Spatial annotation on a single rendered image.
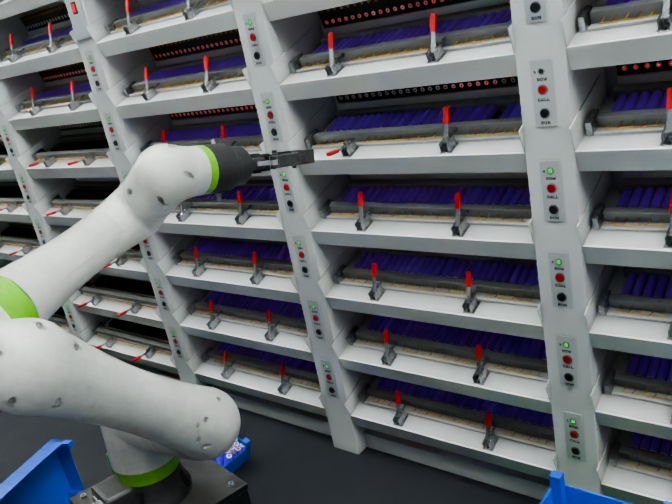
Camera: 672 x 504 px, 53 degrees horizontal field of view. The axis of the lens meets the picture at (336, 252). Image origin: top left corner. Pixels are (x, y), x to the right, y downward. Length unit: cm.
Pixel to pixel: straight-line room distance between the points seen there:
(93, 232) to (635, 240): 98
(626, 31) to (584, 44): 7
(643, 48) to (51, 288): 103
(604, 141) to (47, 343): 99
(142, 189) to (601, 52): 82
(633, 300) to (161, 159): 95
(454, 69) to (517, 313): 54
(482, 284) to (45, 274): 94
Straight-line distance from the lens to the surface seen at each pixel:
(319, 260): 179
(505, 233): 147
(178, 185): 120
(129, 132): 225
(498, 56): 135
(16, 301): 111
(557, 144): 134
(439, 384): 174
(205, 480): 147
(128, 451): 135
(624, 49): 128
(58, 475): 228
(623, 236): 139
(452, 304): 162
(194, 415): 117
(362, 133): 163
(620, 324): 147
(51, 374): 93
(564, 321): 148
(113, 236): 124
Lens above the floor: 120
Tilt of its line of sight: 19 degrees down
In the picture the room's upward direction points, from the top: 12 degrees counter-clockwise
